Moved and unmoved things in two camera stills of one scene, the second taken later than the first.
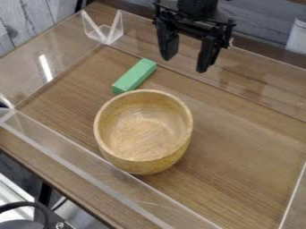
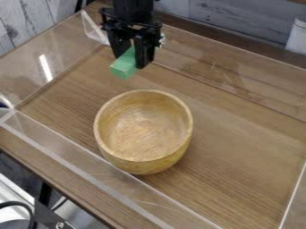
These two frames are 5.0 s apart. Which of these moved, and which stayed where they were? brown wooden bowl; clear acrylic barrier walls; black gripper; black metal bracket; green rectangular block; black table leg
Moved: black gripper; green rectangular block
Stayed: clear acrylic barrier walls; black metal bracket; brown wooden bowl; black table leg
